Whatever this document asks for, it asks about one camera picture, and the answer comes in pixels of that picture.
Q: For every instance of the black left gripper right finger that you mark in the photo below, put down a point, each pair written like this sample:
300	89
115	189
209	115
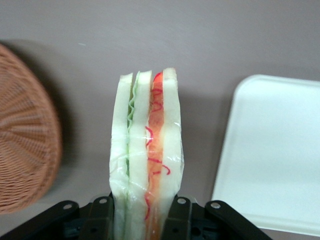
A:
178	220

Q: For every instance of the brown round wicker basket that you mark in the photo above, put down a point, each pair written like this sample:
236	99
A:
25	140

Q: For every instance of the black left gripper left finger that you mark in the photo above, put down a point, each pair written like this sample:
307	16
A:
100	220

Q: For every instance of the cream plastic tray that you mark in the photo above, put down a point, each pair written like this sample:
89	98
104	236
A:
270	155

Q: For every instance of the triangle sandwich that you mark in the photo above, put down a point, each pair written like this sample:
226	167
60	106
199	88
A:
140	150

